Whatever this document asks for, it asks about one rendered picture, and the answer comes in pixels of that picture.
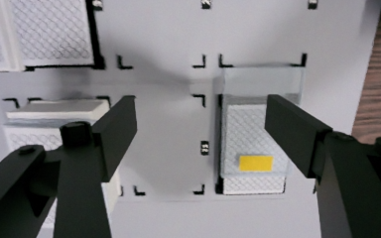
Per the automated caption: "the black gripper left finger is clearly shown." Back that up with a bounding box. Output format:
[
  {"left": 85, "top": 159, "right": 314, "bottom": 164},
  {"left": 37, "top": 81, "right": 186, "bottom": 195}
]
[{"left": 0, "top": 96, "right": 138, "bottom": 238}]

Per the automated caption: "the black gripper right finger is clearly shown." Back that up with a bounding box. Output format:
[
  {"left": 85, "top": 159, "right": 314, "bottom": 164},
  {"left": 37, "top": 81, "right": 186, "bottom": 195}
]
[{"left": 264, "top": 94, "right": 381, "bottom": 238}]

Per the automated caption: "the clear plastic plate lid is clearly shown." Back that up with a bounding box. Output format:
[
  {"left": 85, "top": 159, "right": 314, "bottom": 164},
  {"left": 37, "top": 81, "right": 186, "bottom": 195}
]
[{"left": 219, "top": 66, "right": 306, "bottom": 178}]

